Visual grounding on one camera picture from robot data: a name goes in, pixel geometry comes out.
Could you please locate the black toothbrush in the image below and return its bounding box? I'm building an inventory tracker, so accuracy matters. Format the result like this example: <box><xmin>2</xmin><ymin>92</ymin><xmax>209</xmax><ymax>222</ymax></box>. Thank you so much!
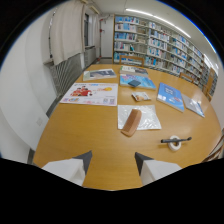
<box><xmin>160</xmin><ymin>136</ymin><xmax>193</xmax><ymax>144</ymax></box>

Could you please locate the white tape roll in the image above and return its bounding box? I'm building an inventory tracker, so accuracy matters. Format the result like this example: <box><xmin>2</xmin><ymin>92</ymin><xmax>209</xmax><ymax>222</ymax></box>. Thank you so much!
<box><xmin>167</xmin><ymin>134</ymin><xmax>183</xmax><ymax>152</ymax></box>

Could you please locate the clear plastic bag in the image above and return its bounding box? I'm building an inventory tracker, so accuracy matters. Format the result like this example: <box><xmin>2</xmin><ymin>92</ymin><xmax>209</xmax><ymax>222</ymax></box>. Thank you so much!
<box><xmin>117</xmin><ymin>104</ymin><xmax>163</xmax><ymax>131</ymax></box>

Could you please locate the brown wooden comb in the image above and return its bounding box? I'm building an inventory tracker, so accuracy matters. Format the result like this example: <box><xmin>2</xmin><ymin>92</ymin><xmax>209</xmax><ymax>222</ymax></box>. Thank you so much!
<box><xmin>120</xmin><ymin>108</ymin><xmax>143</xmax><ymax>138</ymax></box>

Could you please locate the grey blue booklet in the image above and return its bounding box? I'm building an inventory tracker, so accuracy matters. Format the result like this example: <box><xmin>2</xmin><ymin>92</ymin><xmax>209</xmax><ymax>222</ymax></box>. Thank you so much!
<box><xmin>181</xmin><ymin>93</ymin><xmax>206</xmax><ymax>119</ymax></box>

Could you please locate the blue book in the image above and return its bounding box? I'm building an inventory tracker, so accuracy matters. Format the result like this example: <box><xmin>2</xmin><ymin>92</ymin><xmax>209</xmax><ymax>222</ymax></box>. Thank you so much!
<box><xmin>156</xmin><ymin>82</ymin><xmax>186</xmax><ymax>113</ymax></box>

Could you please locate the small snack packet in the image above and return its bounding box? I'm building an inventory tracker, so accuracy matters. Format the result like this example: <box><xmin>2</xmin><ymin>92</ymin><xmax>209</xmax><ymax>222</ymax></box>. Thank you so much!
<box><xmin>131</xmin><ymin>91</ymin><xmax>152</xmax><ymax>102</ymax></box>

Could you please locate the white poster with red print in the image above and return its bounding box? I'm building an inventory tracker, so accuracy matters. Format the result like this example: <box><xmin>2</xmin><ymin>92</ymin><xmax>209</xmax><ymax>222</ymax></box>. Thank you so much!
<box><xmin>59</xmin><ymin>82</ymin><xmax>119</xmax><ymax>107</ymax></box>

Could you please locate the small dark blue pouch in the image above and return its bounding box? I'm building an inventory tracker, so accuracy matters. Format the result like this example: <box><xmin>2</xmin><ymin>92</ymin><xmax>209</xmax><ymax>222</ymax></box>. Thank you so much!
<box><xmin>127</xmin><ymin>79</ymin><xmax>143</xmax><ymax>88</ymax></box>

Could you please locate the light blue magazine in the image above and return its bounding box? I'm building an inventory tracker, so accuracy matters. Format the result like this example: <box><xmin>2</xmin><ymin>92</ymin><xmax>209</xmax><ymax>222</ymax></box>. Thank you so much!
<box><xmin>119</xmin><ymin>73</ymin><xmax>157</xmax><ymax>91</ymax></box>

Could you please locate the wooden chair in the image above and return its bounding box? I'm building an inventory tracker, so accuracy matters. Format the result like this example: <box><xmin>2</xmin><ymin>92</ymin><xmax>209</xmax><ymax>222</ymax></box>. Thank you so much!
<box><xmin>179</xmin><ymin>71</ymin><xmax>195</xmax><ymax>84</ymax></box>
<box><xmin>202</xmin><ymin>67</ymin><xmax>217</xmax><ymax>102</ymax></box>
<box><xmin>118</xmin><ymin>54</ymin><xmax>146</xmax><ymax>67</ymax></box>

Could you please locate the grey magazine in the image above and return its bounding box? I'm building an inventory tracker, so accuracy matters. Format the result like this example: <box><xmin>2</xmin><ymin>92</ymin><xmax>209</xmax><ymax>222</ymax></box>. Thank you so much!
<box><xmin>82</xmin><ymin>68</ymin><xmax>118</xmax><ymax>82</ymax></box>

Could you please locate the dark cover book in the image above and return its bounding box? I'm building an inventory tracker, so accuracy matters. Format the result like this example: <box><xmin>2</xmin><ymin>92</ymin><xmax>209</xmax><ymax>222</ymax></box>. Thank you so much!
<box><xmin>119</xmin><ymin>65</ymin><xmax>150</xmax><ymax>78</ymax></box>

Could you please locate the long library bookshelf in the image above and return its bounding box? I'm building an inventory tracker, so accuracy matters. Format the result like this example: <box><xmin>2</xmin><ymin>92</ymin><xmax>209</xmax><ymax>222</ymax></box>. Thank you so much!
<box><xmin>112</xmin><ymin>13</ymin><xmax>219</xmax><ymax>98</ymax></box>

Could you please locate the white curtain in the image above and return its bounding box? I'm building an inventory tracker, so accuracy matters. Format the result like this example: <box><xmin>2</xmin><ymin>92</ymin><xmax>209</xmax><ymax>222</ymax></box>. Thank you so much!
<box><xmin>49</xmin><ymin>0</ymin><xmax>86</xmax><ymax>66</ymax></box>

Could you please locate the wall radiator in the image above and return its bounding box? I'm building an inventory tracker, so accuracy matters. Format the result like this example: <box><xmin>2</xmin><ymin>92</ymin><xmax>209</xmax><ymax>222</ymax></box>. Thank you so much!
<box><xmin>49</xmin><ymin>53</ymin><xmax>84</xmax><ymax>98</ymax></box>

